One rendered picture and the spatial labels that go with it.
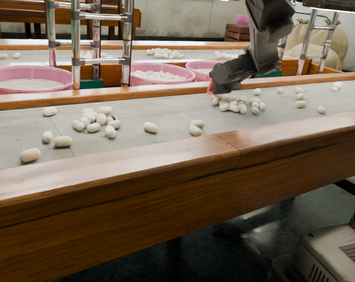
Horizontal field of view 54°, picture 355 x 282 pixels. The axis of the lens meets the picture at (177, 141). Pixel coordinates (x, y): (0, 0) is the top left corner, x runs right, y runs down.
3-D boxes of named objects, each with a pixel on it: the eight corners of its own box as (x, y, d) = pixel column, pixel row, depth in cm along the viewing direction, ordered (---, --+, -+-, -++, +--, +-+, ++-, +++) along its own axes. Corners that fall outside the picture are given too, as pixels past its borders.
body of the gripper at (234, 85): (206, 73, 103) (222, 61, 97) (232, 71, 108) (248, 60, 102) (213, 93, 102) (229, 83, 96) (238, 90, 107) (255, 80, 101)
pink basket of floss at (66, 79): (92, 102, 115) (92, 74, 111) (43, 130, 91) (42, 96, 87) (21, 88, 120) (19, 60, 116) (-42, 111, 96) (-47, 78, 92)
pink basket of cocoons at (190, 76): (205, 98, 133) (209, 74, 129) (162, 114, 112) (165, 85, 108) (152, 81, 146) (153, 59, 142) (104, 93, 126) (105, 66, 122)
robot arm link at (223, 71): (279, 66, 90) (266, 37, 91) (250, 74, 84) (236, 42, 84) (248, 85, 100) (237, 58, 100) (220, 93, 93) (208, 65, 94)
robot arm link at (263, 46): (301, 17, 51) (271, -48, 51) (264, 35, 52) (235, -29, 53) (281, 70, 93) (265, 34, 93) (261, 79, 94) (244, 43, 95)
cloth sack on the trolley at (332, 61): (343, 84, 396) (354, 51, 380) (300, 88, 357) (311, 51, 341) (303, 71, 437) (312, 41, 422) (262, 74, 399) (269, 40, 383)
